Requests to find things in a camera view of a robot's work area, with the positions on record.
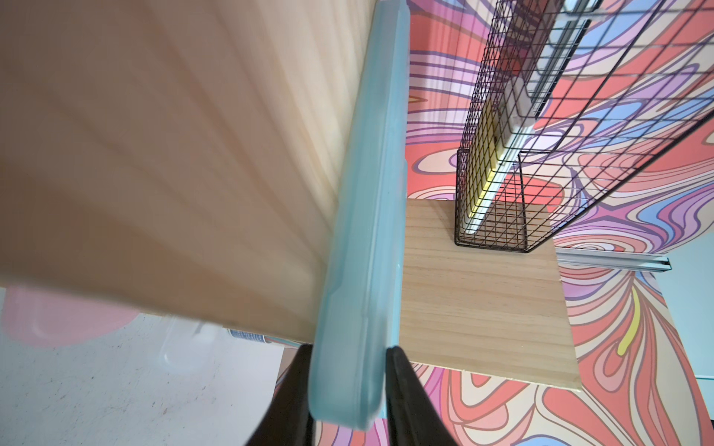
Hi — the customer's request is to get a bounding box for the box in shelf basket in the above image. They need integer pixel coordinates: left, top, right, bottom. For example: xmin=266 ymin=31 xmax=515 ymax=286
xmin=462 ymin=76 xmax=535 ymax=235

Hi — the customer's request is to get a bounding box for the wooden two-tier shelf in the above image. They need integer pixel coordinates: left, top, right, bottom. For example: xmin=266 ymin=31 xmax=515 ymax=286
xmin=0 ymin=0 xmax=582 ymax=391

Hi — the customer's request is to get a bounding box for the pencil tube blue lid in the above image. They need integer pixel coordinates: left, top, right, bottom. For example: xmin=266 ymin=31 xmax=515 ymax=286
xmin=228 ymin=329 xmax=268 ymax=344

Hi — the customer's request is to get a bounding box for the clear pencil case lower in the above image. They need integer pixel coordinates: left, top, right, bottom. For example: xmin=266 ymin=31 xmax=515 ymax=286
xmin=156 ymin=316 xmax=221 ymax=374

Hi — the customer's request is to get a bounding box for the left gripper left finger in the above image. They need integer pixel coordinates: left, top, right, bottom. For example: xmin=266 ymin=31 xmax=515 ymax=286
xmin=247 ymin=345 xmax=315 ymax=446

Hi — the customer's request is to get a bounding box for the black wire basket on shelf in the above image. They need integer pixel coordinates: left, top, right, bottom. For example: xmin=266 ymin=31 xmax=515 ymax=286
xmin=454 ymin=1 xmax=713 ymax=253

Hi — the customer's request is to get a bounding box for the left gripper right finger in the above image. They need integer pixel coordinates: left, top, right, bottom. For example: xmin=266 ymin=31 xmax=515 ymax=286
xmin=386 ymin=347 xmax=457 ymax=446

